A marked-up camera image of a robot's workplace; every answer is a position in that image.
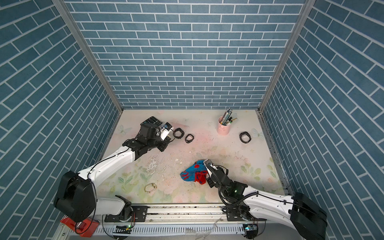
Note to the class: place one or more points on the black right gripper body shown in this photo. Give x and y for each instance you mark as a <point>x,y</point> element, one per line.
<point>211,182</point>

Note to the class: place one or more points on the pink pen holder cup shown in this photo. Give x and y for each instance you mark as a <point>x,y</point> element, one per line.
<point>222,129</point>

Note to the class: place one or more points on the red box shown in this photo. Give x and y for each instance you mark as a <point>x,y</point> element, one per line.
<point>85,228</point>

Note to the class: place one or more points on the black desktop calculator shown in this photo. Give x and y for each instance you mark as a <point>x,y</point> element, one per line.
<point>152,120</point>

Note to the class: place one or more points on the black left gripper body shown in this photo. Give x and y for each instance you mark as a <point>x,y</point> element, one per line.
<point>157,143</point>

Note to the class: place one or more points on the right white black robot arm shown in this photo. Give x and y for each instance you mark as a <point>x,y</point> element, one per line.
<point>242,201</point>

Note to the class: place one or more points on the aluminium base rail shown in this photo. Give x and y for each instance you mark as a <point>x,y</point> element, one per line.
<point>166,220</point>

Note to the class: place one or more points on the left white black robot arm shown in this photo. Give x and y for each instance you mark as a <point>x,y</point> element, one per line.
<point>77,196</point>

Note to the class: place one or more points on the red blue towel cloth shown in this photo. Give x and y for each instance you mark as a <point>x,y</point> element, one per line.
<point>195,173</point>

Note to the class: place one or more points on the pens in cup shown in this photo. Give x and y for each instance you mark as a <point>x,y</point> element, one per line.
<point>227,117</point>

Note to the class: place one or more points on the gold watch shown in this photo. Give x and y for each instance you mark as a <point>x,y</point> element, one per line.
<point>149,188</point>

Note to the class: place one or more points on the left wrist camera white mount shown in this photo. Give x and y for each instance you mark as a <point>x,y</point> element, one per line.
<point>165,130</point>

